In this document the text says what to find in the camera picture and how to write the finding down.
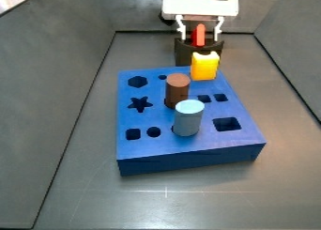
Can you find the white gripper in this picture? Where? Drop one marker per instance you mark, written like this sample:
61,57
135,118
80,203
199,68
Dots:
200,8

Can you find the red square-circle peg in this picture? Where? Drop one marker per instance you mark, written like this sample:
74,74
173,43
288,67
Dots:
197,36

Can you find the yellow arch block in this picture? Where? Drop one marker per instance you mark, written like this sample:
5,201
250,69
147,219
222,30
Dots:
203,66

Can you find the brown cylinder peg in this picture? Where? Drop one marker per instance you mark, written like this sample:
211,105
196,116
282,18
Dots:
176,89

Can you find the light blue cylinder peg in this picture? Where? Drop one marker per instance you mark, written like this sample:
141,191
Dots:
187,116

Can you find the blue shape-sorter block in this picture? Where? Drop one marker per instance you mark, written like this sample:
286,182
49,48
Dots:
208,130

